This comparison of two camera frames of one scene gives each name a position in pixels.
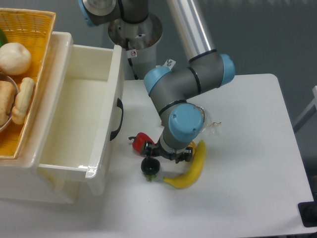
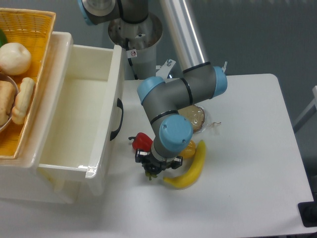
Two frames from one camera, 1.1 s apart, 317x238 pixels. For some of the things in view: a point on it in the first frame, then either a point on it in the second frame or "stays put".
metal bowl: [6, 77] stays put
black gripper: [178, 156] -> [145, 157]
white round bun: [15, 58] stays put
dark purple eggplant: [150, 167] stays put
